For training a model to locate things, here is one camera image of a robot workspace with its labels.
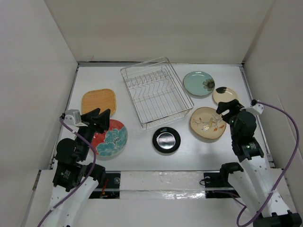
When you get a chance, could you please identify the purple cable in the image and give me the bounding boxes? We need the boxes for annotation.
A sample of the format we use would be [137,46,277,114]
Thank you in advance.
[36,117,97,227]
[237,103,299,227]

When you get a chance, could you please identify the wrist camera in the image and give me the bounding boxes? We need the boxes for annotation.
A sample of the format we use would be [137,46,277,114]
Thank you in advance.
[63,109,82,126]
[244,99,264,116]

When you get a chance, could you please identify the red and blue floral plate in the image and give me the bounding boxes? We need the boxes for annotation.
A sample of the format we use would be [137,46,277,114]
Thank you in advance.
[91,119,128,160]

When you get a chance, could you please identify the black round plate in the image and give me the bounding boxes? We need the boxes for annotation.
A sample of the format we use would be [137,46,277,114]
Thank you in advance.
[152,127,181,155]

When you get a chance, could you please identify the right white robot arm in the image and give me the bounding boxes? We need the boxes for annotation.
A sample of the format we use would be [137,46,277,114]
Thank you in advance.
[216,99,303,227]

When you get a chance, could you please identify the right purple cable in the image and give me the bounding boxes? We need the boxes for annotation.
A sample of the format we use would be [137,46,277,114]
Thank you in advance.
[237,103,299,227]

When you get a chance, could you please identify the woven bamboo square tray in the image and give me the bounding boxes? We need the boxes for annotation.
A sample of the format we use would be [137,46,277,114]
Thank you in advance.
[81,88,116,116]

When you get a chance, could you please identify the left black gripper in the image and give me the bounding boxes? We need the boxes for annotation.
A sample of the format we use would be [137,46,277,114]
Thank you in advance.
[76,107,110,159]

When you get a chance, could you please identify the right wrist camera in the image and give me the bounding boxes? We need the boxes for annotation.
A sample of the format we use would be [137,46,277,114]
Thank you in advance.
[244,99,264,116]

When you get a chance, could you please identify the small cream plate black spot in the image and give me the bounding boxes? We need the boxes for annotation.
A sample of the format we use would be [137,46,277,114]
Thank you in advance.
[213,87,239,104]

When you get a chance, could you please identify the metal wire dish rack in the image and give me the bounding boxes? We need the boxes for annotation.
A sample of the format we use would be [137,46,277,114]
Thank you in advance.
[120,57,194,130]

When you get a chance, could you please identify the teal plate with flower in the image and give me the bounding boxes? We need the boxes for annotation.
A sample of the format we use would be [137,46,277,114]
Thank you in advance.
[183,71,215,96]

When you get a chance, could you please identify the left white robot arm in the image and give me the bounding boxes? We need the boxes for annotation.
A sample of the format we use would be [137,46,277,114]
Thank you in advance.
[38,108,110,227]

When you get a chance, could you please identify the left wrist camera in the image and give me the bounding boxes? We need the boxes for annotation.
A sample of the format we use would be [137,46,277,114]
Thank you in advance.
[63,109,82,126]

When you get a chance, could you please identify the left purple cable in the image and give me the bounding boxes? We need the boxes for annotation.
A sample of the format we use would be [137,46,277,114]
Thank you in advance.
[36,117,97,227]

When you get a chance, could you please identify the beige plate with bird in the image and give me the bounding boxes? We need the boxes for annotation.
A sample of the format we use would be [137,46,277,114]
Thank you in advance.
[190,107,226,140]

